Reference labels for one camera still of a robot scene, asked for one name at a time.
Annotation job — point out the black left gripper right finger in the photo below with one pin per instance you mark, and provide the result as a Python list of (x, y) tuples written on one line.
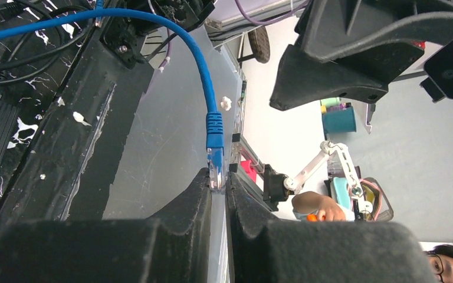
[(265, 248)]

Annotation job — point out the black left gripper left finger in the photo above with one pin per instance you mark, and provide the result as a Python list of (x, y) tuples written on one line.
[(170, 246)]

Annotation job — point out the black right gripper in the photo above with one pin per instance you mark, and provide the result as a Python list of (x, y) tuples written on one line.
[(371, 43)]

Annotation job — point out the teal bucket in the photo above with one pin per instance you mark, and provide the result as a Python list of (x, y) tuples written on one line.
[(339, 121)]

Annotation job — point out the pink mesh chair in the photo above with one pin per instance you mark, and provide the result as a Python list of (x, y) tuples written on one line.
[(382, 209)]

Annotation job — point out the black base bar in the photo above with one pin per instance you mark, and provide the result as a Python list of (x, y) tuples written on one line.
[(77, 144)]

